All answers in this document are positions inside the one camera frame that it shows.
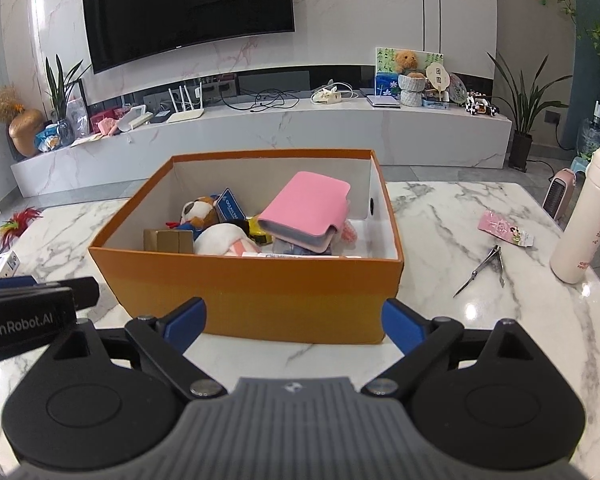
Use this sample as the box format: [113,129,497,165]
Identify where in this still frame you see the brown teddy bear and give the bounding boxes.
[392,50,421,77]

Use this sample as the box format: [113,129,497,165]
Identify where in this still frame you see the white product box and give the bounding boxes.
[0,237,21,281]

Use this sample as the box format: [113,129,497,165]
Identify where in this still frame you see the blue snack bag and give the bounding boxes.
[35,125,63,152]

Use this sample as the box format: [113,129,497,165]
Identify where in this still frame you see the black cables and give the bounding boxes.
[225,87,301,111]

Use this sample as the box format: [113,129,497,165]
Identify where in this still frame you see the pink space heater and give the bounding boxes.
[542,167,588,223]

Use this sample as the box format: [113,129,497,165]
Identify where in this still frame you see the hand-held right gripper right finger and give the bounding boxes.
[361,298,536,397]

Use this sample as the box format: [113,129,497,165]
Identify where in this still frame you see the dried flower bunch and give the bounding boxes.
[0,85,23,123]

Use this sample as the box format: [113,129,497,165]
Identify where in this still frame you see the white marble tv cabinet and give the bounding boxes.
[10,95,513,198]

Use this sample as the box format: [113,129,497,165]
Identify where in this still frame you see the grey notebook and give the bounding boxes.
[366,92,402,109]

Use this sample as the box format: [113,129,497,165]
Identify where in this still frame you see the decorative plate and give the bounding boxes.
[447,72,468,103]

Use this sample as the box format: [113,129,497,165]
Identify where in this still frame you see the white charger cables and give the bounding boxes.
[311,80,359,107]

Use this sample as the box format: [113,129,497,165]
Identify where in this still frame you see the white thermos bottle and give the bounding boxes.
[550,145,600,285]

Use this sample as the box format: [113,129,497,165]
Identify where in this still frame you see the white blue crochet basket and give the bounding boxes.
[399,74,427,107]

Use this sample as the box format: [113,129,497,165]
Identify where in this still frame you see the small metal scissors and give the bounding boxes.
[452,245,504,297]

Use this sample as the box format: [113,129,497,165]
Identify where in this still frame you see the gold gift box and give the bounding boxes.
[143,228,196,255]

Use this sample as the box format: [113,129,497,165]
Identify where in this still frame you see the potted plant with long leaves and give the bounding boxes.
[486,51,573,173]

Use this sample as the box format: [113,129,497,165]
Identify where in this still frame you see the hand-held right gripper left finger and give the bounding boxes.
[55,296,228,401]

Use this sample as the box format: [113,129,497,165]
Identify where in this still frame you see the red feather toy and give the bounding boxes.
[0,206,44,252]

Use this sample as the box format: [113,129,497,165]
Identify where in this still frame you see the pink packet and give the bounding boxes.
[477,210,535,248]

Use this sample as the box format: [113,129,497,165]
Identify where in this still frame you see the sailor bear plush toy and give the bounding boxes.
[166,196,221,233]

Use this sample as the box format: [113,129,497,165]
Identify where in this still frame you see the blue hang tag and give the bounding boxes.
[216,188,246,222]

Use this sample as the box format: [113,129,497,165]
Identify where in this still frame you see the orange cardboard box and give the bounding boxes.
[87,148,406,346]

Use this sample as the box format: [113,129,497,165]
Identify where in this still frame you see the panda plush toy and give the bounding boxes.
[194,222,261,256]

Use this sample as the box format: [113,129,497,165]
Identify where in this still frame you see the blue water jug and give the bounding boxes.
[577,100,600,158]

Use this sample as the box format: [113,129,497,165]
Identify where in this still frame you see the pink wallet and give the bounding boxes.
[256,171,352,255]

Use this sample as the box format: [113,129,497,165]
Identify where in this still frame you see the black white cow toy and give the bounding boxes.
[465,91,501,117]

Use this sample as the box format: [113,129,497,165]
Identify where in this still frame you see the gold vase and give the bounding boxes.
[8,108,46,157]

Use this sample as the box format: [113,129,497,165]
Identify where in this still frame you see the green plant in glass vase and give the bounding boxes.
[45,54,92,146]

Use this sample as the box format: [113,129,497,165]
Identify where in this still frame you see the clear plastic bag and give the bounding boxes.
[67,97,91,138]

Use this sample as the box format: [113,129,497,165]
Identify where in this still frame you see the white router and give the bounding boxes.
[167,85,204,124]

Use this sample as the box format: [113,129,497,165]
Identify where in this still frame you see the pink box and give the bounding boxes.
[90,112,118,136]

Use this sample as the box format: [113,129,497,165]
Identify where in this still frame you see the black television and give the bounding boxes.
[81,0,296,75]

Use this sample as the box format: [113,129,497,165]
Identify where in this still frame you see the round paper fan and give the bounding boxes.
[425,62,452,103]

